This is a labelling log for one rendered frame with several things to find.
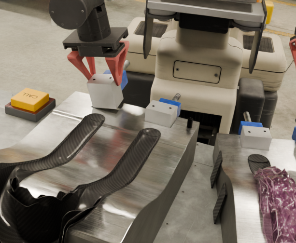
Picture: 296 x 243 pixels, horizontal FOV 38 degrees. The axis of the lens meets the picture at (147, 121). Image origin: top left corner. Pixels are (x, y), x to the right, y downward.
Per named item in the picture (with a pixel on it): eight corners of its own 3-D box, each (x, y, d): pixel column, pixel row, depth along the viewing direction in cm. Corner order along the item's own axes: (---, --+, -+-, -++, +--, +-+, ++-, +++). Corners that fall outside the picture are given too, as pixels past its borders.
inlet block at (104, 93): (119, 73, 91) (114, 50, 88) (140, 74, 90) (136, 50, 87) (92, 107, 82) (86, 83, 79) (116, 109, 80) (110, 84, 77)
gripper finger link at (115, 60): (123, 94, 77) (113, 46, 71) (88, 92, 79) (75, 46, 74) (136, 75, 82) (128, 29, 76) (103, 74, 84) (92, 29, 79)
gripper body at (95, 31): (116, 53, 72) (107, 11, 68) (63, 52, 76) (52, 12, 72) (130, 36, 77) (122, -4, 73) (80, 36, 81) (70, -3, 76)
